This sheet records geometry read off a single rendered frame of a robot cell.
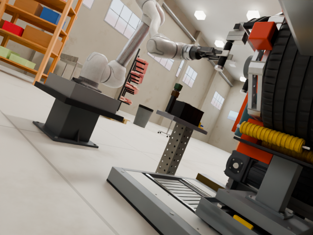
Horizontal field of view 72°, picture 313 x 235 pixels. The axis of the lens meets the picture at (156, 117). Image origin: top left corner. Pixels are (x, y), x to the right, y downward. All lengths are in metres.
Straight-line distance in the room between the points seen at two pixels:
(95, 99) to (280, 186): 1.16
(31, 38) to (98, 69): 4.14
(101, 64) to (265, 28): 1.13
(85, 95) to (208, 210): 0.99
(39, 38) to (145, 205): 5.04
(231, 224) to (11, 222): 0.70
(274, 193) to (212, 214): 0.28
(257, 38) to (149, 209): 0.78
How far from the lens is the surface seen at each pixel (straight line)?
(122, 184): 1.07
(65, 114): 1.60
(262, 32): 0.94
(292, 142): 0.97
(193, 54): 1.29
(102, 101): 1.55
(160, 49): 1.24
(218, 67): 1.16
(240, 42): 1.20
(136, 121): 5.73
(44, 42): 5.58
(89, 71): 1.66
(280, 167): 1.07
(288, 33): 0.94
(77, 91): 1.44
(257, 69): 0.98
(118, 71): 1.79
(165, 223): 0.89
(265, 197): 1.08
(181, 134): 1.54
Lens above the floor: 0.40
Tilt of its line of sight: level
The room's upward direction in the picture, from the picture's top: 23 degrees clockwise
